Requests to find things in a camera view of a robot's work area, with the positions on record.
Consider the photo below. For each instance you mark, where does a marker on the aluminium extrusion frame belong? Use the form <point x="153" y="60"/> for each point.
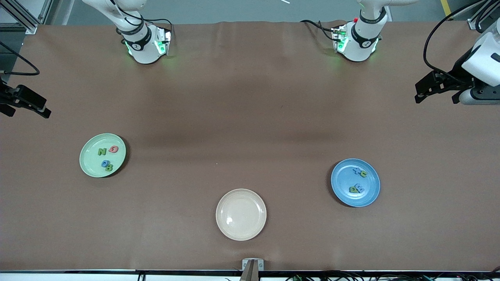
<point x="31" y="28"/>
<point x="472" y="24"/>

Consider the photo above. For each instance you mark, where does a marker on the green letter B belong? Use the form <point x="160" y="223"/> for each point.
<point x="111" y="169"/>

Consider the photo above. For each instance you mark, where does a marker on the blue letter m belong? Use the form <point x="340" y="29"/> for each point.
<point x="361" y="187"/>

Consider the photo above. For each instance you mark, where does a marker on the red letter Q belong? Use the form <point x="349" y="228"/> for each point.
<point x="111" y="149"/>

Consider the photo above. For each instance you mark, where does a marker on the blue plate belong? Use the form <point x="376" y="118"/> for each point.
<point x="343" y="175"/>

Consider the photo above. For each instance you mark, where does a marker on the green capital letter N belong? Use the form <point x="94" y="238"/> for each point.
<point x="102" y="152"/>

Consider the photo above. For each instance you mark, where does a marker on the light green plate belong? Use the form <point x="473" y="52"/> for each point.
<point x="91" y="160"/>

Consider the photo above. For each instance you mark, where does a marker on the beige plate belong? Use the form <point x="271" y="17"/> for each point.
<point x="241" y="214"/>

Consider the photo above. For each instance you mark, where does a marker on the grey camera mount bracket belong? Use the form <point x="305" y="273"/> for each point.
<point x="252" y="269"/>

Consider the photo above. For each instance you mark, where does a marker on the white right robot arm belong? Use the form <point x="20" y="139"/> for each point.
<point x="142" y="47"/>

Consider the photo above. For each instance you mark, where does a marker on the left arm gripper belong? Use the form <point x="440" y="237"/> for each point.
<point x="459" y="73"/>

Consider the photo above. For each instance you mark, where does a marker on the green small letter n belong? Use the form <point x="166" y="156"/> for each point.
<point x="365" y="174"/>

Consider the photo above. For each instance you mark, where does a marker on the green letter p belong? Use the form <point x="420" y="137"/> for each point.
<point x="352" y="191"/>

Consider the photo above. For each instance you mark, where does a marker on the blue letter G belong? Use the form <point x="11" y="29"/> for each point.
<point x="102" y="164"/>

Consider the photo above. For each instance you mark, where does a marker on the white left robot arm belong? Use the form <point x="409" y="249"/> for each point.
<point x="363" y="39"/>

